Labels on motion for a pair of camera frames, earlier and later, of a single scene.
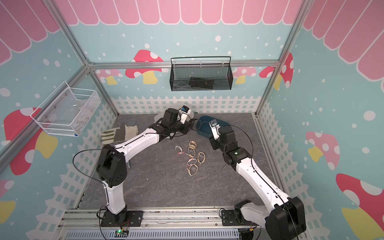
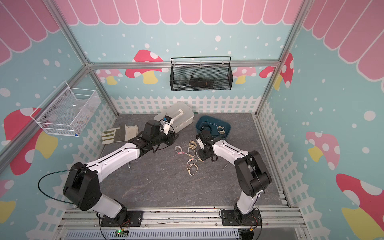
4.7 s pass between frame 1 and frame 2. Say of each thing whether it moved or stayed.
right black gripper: moved
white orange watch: stayed
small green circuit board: stayed
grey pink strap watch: stayed
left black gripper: moved
